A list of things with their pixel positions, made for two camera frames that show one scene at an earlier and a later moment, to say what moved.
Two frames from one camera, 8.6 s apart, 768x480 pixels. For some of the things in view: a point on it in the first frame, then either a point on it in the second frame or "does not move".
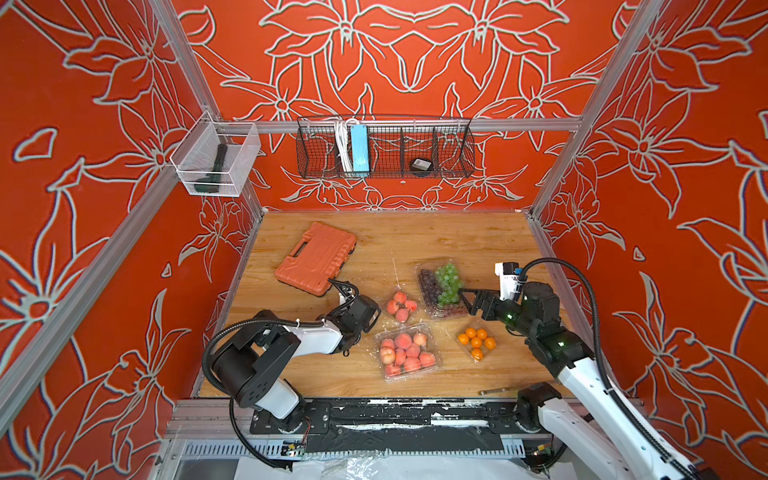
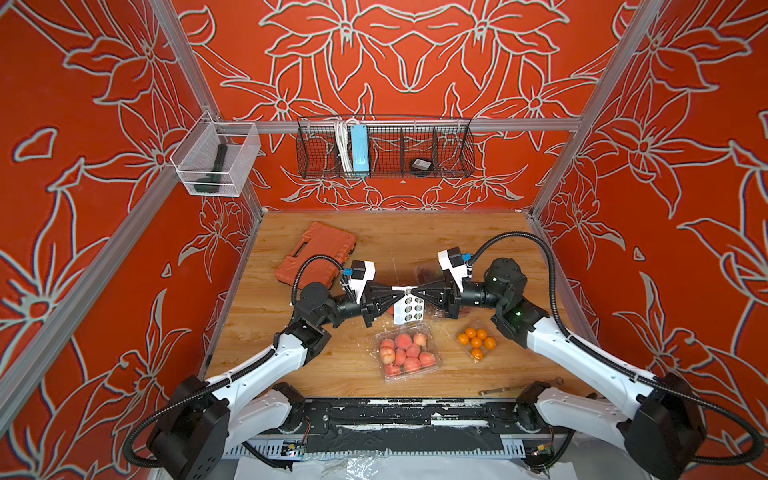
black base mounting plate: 399,425 does not move
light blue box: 359,148 does not move
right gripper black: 499,303 → 453,299
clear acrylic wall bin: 214,157 does not move
